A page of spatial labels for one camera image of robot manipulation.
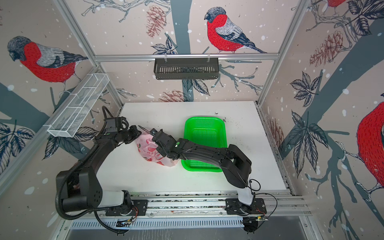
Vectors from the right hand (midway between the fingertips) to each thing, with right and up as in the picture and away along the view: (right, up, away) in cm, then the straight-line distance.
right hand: (162, 144), depth 83 cm
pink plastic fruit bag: (-8, -3, -2) cm, 8 cm away
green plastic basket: (+28, +5, +21) cm, 35 cm away
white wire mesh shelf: (-44, +18, -8) cm, 48 cm away
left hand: (-14, +7, +3) cm, 16 cm away
